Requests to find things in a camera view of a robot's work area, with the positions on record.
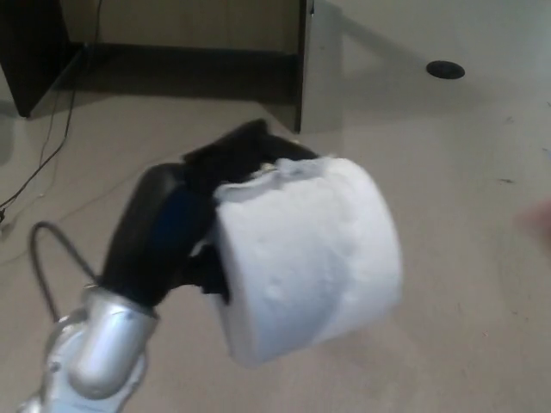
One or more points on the person's bare hand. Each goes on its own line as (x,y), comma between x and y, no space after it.
(538,221)

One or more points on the white toilet paper roll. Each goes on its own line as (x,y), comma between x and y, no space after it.
(310,258)

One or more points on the dark wood desk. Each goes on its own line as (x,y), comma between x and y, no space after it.
(26,47)

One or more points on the black round floor cap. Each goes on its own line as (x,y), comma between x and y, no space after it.
(445,69)

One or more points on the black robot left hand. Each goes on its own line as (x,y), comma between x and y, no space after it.
(142,241)

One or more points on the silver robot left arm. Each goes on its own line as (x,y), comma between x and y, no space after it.
(103,344)

